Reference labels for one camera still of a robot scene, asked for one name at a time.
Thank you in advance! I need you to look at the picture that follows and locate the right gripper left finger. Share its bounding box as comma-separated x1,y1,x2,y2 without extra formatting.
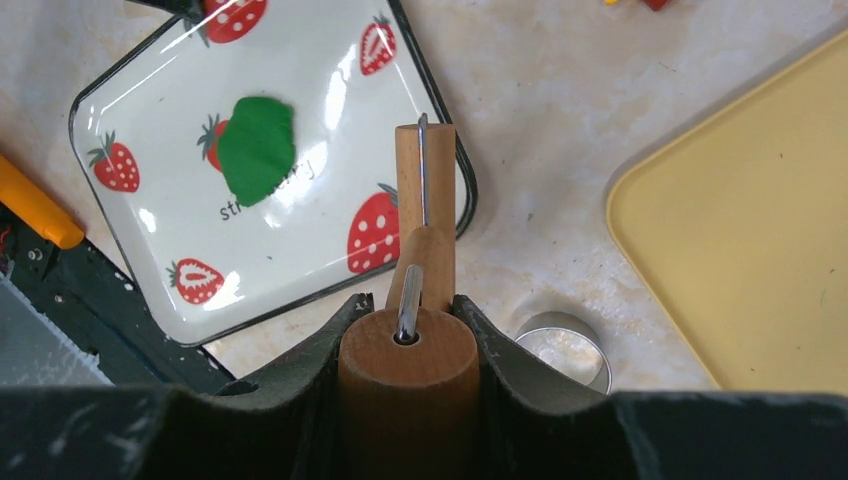
1,293,374,479

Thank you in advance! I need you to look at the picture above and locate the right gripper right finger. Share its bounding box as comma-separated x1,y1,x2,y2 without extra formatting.
452,295,847,479

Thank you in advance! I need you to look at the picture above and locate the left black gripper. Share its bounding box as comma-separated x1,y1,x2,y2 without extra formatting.
130,0,206,24

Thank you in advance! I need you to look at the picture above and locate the wooden rolling pin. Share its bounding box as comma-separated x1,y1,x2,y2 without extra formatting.
338,115,480,479

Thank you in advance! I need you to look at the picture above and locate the green dough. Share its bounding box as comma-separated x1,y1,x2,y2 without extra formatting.
217,96,296,207

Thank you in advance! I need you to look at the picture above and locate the white strawberry tray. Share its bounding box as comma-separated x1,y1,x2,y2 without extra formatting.
69,1,449,345

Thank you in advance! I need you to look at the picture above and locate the orange marker pen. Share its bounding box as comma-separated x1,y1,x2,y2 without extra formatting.
1,156,85,249

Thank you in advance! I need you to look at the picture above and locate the yellow cutting board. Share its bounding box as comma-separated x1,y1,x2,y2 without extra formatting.
606,34,847,394

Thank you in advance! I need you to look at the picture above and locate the yellow toy car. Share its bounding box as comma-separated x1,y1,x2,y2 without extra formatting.
604,0,672,12

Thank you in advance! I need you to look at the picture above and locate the round metal cutter ring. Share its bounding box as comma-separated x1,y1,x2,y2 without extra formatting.
513,311,614,396

